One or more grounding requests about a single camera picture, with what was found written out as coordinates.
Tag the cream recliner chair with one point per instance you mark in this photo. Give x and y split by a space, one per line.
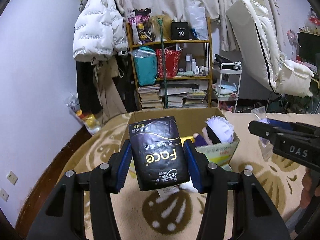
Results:
252 42

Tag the folded pale green cloth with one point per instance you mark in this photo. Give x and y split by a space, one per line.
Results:
185 73

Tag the clear packet with purple charm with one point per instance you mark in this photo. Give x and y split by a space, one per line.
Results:
260 115

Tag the plastic bag of toys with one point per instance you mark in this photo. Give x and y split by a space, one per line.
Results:
85 120

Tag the beige coat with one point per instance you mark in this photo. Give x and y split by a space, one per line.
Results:
107 92

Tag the red flower decoration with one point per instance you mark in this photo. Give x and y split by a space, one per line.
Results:
315 17

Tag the pink soft toy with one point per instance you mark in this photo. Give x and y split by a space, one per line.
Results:
226 107

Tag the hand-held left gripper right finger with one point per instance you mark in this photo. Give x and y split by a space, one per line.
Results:
196 170

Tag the wooden shelf rack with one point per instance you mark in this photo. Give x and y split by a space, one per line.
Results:
170 42

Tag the group of white bottles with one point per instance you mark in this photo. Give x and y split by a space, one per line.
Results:
193 66

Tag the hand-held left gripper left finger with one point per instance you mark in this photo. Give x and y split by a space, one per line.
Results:
123 170

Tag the person's right hand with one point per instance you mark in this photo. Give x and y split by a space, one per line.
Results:
307 190

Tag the white wall socket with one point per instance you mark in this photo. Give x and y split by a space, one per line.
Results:
11 177
3 194

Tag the black box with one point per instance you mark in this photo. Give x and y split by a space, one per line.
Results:
181 31

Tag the green pole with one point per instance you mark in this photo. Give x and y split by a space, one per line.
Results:
163 75

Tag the white puffer jacket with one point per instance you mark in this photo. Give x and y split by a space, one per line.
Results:
95 25

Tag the printed cartoon bag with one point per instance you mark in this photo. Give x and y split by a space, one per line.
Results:
140 27

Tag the printed cardboard box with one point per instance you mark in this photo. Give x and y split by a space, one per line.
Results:
220 155

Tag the white haired plush doll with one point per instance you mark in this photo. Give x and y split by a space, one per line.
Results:
220 127

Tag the pink desk fan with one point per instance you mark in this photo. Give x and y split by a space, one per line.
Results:
292 37

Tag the red gift bag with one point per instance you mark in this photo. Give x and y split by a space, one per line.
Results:
168 65

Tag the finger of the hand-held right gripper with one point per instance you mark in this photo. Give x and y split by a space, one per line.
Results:
262 130
281 125

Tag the light blue pillow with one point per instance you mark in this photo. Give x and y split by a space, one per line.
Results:
225 90

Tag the black bag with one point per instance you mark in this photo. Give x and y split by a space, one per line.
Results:
223 59

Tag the white trolley cart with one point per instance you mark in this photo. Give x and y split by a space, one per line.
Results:
228 67

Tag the blonde wig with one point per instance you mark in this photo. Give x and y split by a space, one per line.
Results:
165 28

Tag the clear plastic bag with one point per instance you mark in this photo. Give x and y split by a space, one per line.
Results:
197 20

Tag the teal shopping bag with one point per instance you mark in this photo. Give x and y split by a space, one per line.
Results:
145 70

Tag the black tissue pack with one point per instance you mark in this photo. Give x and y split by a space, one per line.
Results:
157 155

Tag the black monitor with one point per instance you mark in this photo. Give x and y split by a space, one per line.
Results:
308 47

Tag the black coat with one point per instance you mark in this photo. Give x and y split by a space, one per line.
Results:
85 87

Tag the beige flower print blanket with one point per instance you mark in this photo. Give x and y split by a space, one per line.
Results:
175 217

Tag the stacks of books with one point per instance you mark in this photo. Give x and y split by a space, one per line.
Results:
175 100

